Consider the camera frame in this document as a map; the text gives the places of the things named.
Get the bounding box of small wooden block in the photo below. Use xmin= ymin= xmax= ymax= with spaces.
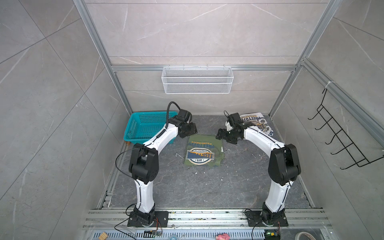
xmin=98 ymin=232 xmax=109 ymax=240

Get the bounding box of olive green tank top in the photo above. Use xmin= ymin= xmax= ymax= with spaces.
xmin=184 ymin=135 xmax=225 ymax=167

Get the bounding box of green circuit board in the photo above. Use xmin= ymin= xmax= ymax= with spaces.
xmin=265 ymin=230 xmax=281 ymax=240

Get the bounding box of pink small object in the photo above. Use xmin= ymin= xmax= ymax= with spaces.
xmin=216 ymin=233 xmax=231 ymax=240

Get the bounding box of white tape roll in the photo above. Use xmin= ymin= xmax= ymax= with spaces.
xmin=295 ymin=232 xmax=316 ymax=240

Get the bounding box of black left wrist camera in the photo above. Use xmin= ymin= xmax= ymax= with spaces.
xmin=178 ymin=109 xmax=192 ymax=123

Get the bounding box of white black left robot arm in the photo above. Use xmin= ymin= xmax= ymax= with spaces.
xmin=119 ymin=101 xmax=198 ymax=227

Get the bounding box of white navy-trimmed tank top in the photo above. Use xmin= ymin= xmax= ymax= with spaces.
xmin=240 ymin=113 xmax=274 ymax=137

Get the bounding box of black wire hook rack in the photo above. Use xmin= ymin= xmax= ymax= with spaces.
xmin=308 ymin=89 xmax=384 ymax=170

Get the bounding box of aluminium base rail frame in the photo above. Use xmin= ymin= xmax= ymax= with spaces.
xmin=81 ymin=209 xmax=338 ymax=240

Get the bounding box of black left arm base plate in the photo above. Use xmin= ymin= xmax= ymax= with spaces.
xmin=127 ymin=211 xmax=169 ymax=228

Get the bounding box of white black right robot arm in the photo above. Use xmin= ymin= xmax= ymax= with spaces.
xmin=216 ymin=113 xmax=301 ymax=226

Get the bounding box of teal plastic basket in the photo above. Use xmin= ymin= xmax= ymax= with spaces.
xmin=124 ymin=112 xmax=166 ymax=144

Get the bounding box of white wire mesh shelf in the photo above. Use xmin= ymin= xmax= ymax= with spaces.
xmin=162 ymin=67 xmax=234 ymax=95

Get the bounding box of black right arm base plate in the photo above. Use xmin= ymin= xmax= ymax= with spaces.
xmin=244 ymin=209 xmax=289 ymax=227

